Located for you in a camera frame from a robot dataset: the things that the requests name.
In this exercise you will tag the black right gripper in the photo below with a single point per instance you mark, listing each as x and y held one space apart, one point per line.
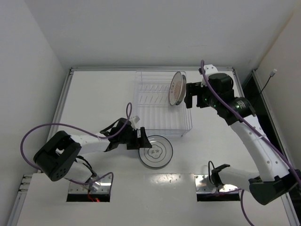
195 93

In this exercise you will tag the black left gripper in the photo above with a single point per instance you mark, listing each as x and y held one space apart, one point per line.
137 139

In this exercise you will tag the orange sunburst plate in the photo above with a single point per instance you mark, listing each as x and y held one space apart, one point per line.
175 88

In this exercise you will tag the black rimmed clover plate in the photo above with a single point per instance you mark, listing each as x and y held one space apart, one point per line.
160 153

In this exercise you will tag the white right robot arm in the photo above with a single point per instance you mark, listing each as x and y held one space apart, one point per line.
274 177

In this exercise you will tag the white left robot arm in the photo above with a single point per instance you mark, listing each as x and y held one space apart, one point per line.
58 157

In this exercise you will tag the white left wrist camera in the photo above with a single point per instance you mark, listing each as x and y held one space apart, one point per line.
134 121

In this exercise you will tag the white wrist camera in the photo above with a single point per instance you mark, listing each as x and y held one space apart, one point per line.
209 70
134 121

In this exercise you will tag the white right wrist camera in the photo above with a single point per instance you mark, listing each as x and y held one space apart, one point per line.
209 70

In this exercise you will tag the clear wire dish rack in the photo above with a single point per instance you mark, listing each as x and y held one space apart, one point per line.
151 105

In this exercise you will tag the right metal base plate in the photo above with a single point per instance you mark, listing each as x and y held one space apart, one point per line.
204 186

